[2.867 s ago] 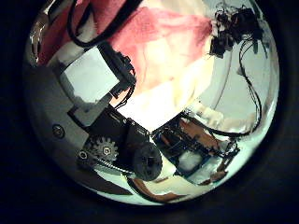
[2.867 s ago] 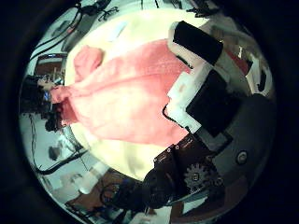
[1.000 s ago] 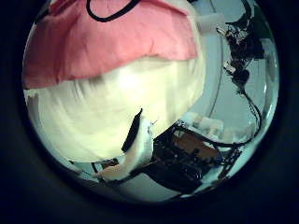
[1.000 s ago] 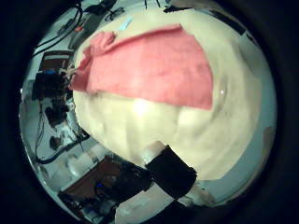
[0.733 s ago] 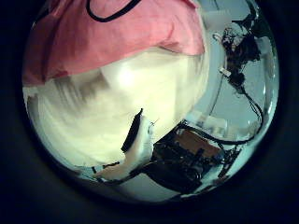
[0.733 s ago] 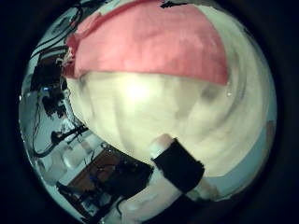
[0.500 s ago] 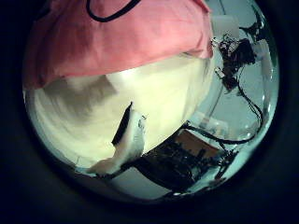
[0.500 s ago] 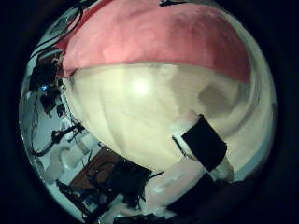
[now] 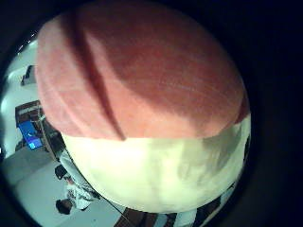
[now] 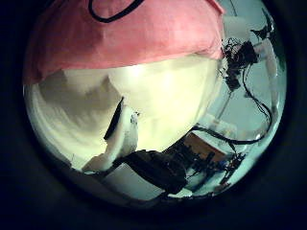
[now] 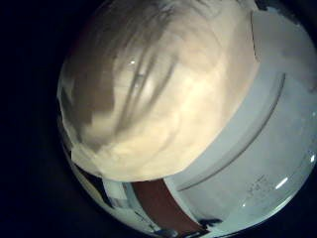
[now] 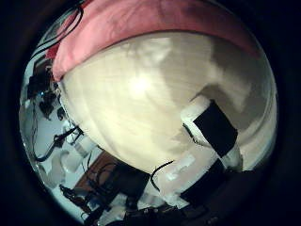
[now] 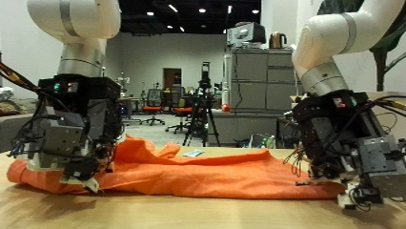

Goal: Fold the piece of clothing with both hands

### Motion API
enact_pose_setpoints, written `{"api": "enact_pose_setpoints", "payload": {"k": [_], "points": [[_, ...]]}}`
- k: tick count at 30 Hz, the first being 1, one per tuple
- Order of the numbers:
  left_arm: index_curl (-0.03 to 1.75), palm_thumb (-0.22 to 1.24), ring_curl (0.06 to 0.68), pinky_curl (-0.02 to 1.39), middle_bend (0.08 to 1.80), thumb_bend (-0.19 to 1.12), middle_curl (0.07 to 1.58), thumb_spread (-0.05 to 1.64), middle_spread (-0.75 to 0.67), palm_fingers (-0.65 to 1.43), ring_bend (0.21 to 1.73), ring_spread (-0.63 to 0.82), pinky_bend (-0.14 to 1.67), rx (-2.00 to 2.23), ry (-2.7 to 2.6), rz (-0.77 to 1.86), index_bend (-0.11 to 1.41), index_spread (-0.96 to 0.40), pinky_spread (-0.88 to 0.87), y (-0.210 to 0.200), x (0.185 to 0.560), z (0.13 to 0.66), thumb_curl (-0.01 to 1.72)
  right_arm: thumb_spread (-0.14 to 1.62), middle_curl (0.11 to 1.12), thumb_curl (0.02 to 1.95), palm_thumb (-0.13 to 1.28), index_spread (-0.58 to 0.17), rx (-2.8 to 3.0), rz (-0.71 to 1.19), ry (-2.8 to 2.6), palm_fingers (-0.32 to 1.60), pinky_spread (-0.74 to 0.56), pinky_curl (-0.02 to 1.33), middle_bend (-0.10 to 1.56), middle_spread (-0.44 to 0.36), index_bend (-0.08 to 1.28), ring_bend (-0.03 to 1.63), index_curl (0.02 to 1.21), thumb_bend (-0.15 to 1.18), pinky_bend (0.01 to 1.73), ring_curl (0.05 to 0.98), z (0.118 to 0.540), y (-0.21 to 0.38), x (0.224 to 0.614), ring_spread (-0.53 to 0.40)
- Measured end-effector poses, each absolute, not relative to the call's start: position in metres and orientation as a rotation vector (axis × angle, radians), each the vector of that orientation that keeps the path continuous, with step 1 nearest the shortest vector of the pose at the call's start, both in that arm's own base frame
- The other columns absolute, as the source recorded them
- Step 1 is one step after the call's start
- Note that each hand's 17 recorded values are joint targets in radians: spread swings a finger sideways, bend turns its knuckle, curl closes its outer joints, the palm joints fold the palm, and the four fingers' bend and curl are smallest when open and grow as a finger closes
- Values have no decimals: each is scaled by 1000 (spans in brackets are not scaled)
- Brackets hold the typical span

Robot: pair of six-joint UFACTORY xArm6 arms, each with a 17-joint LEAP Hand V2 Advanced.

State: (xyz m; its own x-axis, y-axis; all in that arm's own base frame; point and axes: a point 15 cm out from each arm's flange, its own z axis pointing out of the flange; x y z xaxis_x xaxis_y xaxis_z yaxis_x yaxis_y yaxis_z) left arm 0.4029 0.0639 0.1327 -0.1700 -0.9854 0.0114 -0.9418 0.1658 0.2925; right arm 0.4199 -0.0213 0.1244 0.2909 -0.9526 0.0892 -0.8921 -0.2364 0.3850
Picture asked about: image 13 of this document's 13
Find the orange button shirt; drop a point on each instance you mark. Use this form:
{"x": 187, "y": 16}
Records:
{"x": 203, "y": 178}

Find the grey sofa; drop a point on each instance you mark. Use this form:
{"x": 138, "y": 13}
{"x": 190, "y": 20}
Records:
{"x": 11, "y": 130}

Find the small blue white packet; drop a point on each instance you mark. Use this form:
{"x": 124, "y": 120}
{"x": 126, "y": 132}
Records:
{"x": 194, "y": 153}

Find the small white humanoid robot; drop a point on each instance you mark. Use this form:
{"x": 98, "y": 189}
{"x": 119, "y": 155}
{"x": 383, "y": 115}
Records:
{"x": 123, "y": 80}

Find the brown door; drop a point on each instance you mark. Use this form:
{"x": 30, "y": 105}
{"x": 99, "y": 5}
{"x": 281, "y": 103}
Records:
{"x": 170, "y": 78}

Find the brown cushion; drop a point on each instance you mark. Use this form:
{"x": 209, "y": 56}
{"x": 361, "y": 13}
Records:
{"x": 12, "y": 106}

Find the green bottles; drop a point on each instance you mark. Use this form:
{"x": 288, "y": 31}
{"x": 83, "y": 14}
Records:
{"x": 269, "y": 142}

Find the low grey cabinet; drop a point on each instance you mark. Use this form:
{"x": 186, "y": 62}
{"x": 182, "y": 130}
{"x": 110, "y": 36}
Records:
{"x": 241, "y": 127}

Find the black camera tripod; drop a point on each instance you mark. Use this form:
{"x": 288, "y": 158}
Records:
{"x": 204, "y": 108}

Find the grey box monitor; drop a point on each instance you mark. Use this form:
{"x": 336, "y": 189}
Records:
{"x": 245, "y": 33}

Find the orange seat office chair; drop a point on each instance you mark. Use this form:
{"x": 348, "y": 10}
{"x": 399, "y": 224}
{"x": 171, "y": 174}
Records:
{"x": 182, "y": 110}
{"x": 152, "y": 109}

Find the small orange ball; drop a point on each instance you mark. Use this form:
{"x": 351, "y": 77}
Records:
{"x": 225, "y": 108}

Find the copper kettle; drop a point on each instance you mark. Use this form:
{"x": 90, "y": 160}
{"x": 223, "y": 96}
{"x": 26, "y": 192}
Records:
{"x": 276, "y": 41}

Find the tall grey drawer cabinet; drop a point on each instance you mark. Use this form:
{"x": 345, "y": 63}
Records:
{"x": 253, "y": 79}

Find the wooden desk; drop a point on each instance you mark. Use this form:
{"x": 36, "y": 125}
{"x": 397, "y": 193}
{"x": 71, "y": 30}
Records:
{"x": 130, "y": 99}

